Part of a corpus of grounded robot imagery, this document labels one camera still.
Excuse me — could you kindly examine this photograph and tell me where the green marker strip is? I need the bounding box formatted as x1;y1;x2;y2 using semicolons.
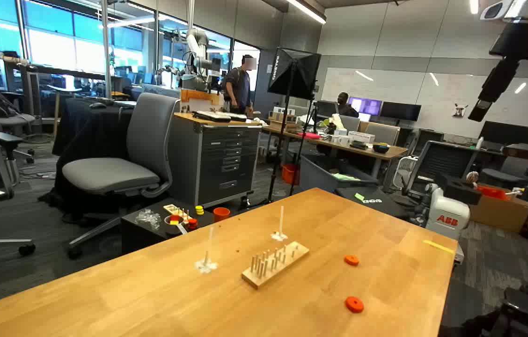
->
355;192;385;207

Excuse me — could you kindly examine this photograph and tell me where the brown cardboard box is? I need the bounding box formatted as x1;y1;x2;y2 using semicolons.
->
469;193;528;237

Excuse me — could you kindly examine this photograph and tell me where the black computer monitor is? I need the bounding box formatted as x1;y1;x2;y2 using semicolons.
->
381;100;424;124

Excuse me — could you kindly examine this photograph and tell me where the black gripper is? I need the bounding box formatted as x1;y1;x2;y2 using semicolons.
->
467;59;521;124

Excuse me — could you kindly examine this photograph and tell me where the wide black monitor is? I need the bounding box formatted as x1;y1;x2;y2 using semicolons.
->
480;120;528;149

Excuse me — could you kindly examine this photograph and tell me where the standing person dark shirt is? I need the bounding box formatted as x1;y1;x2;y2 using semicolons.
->
222;53;259;120

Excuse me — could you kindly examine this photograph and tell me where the long wooden desk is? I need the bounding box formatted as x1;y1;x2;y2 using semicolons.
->
263;120;411;180

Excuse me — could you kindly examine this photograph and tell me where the purple lit monitor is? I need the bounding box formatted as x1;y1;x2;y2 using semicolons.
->
349;96;385;119

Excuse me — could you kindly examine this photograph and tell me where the papers stack on cabinet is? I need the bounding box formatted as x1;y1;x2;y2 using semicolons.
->
192;109;235;122

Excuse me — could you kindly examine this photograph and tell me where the grey drawer cabinet wood top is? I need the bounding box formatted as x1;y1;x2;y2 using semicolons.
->
169;111;265;212

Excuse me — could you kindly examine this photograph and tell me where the ceiling strip light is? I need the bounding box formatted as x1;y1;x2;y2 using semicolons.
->
285;0;328;27

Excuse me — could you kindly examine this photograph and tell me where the red object on carton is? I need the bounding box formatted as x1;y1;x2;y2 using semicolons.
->
478;184;512;203

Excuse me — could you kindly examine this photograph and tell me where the black softbox light on stand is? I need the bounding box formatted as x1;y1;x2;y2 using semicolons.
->
267;47;325;205

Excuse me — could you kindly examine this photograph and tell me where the orange brown box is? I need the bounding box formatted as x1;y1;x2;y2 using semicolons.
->
179;89;224;115

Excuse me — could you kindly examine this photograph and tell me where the black screen on stand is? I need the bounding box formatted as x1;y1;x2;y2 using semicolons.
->
411;139;482;195

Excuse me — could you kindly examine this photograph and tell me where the yellow tape strip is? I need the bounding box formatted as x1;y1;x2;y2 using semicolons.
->
422;238;458;257

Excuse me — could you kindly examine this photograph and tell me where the white ABB robot base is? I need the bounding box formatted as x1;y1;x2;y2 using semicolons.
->
424;182;473;242

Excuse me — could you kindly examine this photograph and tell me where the black low table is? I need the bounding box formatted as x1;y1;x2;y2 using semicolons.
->
121;199;254;253

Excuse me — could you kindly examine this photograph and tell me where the wooden stand with pegs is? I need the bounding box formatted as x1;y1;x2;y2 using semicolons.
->
240;240;312;291

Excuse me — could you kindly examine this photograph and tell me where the black equipment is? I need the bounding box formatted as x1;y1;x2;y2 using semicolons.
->
458;287;528;337

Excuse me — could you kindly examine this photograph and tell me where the orange bucket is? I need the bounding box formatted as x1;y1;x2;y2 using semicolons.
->
280;162;300;188

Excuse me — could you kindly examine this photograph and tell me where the grey office chair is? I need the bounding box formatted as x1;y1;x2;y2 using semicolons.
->
61;92;182;261

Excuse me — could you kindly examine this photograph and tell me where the red and yellow toy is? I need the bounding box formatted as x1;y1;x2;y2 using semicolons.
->
166;214;201;235

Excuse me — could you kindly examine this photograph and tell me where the clear plastic bag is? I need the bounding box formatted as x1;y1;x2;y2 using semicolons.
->
136;208;164;231

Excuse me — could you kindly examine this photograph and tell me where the light wooden toy block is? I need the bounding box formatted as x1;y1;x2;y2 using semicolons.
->
162;203;196;222

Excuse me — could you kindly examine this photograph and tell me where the seated person at desk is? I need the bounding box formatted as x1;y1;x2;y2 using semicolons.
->
336;90;362;120

